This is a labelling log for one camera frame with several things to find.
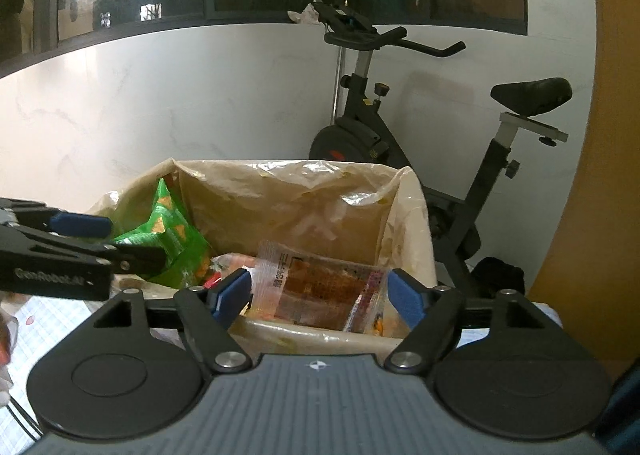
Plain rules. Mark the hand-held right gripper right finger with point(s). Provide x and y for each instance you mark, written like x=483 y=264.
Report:
x=405 y=300

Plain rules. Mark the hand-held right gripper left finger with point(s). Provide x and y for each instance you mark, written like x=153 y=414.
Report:
x=232 y=295

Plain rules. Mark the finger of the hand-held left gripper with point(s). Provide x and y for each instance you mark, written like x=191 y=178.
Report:
x=80 y=225
x=125 y=259

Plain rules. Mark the red snack packet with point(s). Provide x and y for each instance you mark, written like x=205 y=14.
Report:
x=212 y=280

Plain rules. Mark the green snack packet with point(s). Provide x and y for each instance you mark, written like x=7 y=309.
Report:
x=170 y=230

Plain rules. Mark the clear brown snack packet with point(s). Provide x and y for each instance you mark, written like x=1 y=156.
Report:
x=310 y=285

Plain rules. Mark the cardboard box with plastic liner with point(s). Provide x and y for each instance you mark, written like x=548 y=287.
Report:
x=280 y=205

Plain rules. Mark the checkered tablecloth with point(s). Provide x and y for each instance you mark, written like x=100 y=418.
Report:
x=45 y=320

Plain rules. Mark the black bag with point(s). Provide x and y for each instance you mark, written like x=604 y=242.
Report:
x=500 y=277

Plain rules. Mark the black exercise bike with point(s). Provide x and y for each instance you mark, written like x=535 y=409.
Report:
x=360 y=135

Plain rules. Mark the thin metal pole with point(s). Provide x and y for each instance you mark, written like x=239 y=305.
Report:
x=338 y=85

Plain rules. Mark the wooden door panel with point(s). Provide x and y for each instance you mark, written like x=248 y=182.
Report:
x=600 y=185

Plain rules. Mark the blue curtain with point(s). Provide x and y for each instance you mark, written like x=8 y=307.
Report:
x=625 y=415

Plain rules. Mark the crumpled white cloth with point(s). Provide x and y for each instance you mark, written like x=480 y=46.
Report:
x=305 y=15

